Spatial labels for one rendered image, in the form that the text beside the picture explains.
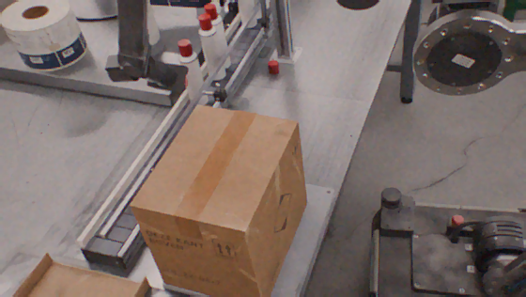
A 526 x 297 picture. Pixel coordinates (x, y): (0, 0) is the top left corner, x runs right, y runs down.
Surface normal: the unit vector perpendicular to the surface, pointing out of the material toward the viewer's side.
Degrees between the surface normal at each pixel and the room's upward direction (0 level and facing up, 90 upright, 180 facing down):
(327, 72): 0
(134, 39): 108
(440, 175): 0
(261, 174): 0
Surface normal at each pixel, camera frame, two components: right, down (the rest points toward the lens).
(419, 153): -0.13, -0.71
